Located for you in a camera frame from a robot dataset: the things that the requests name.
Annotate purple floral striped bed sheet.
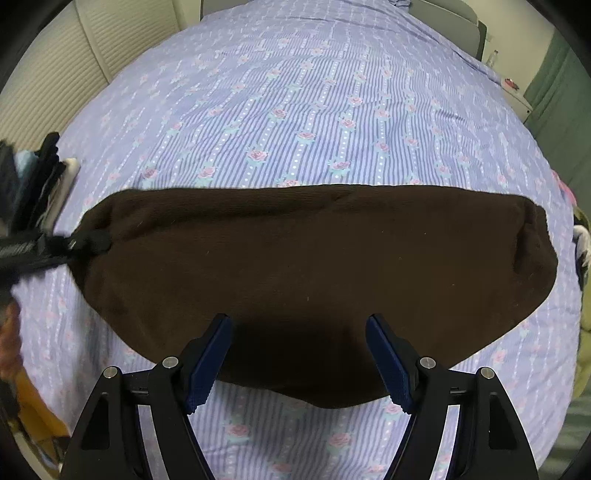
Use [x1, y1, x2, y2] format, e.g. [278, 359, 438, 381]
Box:
[9, 0, 583, 480]

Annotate green curtain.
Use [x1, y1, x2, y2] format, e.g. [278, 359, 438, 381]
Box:
[525, 33, 591, 187]

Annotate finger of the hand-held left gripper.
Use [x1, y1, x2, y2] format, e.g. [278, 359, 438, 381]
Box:
[42, 232, 112, 269]

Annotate white and black cloth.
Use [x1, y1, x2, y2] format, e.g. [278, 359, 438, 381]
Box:
[573, 224, 591, 291]

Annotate dark brown pants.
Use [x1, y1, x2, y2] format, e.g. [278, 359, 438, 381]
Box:
[71, 184, 560, 409]

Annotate pink cloth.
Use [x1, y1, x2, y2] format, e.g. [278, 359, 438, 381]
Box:
[553, 170, 577, 204]

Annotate white nightstand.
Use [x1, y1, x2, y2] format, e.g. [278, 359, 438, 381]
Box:
[502, 78, 533, 123]

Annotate white slatted wardrobe door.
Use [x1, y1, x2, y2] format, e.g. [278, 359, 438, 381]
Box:
[0, 0, 202, 154]

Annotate grey white headboard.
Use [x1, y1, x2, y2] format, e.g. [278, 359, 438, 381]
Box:
[409, 0, 487, 62]

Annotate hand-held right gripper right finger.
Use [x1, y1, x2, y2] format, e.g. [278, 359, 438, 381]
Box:
[366, 314, 539, 480]

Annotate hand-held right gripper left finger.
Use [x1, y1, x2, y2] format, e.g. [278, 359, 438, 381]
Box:
[60, 314, 233, 480]

